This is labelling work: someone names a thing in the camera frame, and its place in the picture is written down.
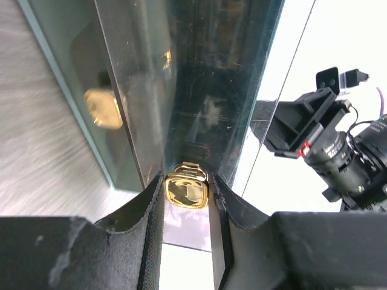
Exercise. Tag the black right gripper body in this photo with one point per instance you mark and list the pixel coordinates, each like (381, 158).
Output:
(295, 125)

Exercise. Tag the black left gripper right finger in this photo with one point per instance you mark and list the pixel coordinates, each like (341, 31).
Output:
(290, 250)

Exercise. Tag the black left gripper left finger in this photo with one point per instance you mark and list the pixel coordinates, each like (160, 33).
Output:
(120, 251)

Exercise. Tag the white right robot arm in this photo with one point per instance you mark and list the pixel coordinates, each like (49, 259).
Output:
(353, 167)

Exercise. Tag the teal drawer cabinet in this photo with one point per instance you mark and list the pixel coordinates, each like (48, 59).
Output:
(287, 37)

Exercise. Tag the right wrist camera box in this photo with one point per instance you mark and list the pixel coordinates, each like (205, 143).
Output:
(340, 82)

